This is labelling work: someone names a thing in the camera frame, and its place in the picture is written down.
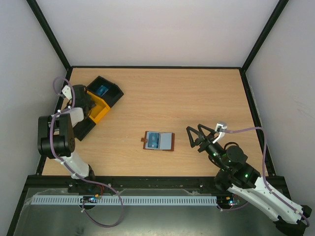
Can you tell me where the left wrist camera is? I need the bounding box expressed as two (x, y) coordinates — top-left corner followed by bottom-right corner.
(61, 85), (72, 100)

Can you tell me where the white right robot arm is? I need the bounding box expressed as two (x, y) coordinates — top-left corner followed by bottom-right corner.
(186, 122), (312, 236)

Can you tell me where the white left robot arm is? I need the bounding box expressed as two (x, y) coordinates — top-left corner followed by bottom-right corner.
(37, 85), (95, 183)

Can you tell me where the yellow storage bin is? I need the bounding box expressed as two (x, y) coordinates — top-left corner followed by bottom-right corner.
(87, 91), (111, 124)

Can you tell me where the blue card in holder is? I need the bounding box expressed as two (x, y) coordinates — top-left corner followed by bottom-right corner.
(146, 132), (160, 149)

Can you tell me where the brown leather card holder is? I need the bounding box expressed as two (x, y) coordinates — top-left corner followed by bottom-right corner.
(141, 131), (175, 151)

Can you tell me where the blue card in bin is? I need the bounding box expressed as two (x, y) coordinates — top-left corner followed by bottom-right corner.
(95, 85), (108, 97)

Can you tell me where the black enclosure frame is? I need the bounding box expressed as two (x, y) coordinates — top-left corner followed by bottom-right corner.
(7, 0), (289, 236)

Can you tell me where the black storage bin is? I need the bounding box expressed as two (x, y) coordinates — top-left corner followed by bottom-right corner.
(73, 118), (96, 141)
(87, 76), (124, 108)

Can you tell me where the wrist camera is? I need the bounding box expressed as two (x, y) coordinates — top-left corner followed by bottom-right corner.
(61, 85), (72, 100)
(212, 122), (227, 144)

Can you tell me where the white slotted cable duct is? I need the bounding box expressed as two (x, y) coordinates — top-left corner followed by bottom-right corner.
(31, 195), (217, 206)

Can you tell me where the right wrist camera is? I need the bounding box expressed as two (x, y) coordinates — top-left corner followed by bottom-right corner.
(212, 122), (227, 144)

